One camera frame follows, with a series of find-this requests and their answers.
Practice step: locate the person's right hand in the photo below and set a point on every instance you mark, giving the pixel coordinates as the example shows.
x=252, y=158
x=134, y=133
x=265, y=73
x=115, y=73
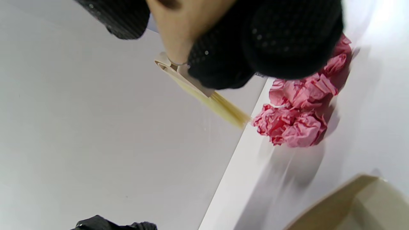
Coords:
x=281, y=38

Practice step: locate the pile of pink paper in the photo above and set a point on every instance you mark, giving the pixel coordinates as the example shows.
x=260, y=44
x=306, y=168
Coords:
x=297, y=127

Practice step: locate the beige plastic dustpan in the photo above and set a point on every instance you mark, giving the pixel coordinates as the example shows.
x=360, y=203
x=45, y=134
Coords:
x=351, y=210

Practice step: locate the black plastic trash bag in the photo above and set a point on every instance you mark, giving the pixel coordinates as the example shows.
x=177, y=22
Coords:
x=105, y=223

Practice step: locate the white table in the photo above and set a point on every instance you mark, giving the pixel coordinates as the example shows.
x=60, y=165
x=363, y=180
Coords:
x=367, y=127

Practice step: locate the white partition panel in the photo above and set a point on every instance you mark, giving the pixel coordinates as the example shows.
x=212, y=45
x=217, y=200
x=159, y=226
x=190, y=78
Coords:
x=80, y=127

